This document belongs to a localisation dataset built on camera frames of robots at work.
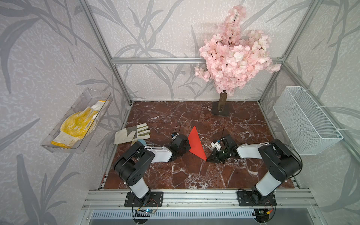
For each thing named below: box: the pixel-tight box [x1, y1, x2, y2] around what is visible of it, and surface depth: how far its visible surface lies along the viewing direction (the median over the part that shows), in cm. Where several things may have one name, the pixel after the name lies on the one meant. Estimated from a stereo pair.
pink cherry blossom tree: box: [195, 5, 282, 117], surface depth 75 cm
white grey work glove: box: [113, 122, 151, 145], surface depth 102 cm
